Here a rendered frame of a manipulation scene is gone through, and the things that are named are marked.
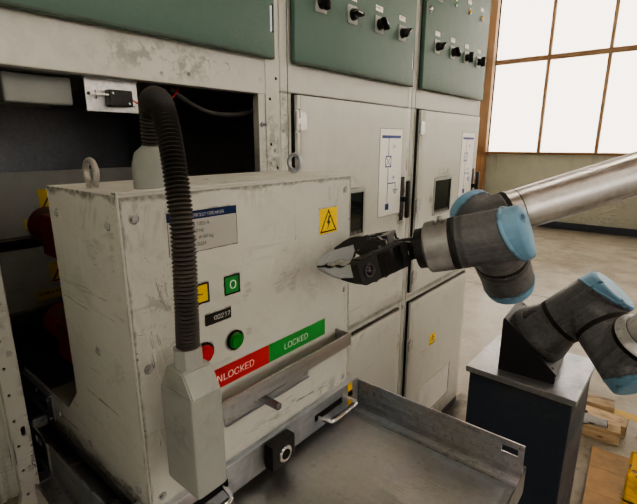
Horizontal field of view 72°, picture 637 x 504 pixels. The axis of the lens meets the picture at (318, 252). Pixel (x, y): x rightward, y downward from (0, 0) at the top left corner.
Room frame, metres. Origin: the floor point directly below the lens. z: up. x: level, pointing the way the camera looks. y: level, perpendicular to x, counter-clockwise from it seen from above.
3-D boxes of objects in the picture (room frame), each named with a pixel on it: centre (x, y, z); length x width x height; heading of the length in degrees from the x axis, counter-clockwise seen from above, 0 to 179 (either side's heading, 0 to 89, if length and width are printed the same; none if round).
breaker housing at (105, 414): (0.88, 0.28, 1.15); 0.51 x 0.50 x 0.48; 50
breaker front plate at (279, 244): (0.72, 0.09, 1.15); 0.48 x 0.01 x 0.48; 140
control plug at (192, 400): (0.51, 0.17, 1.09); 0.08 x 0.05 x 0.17; 50
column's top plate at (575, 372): (1.31, -0.71, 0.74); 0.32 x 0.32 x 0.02; 49
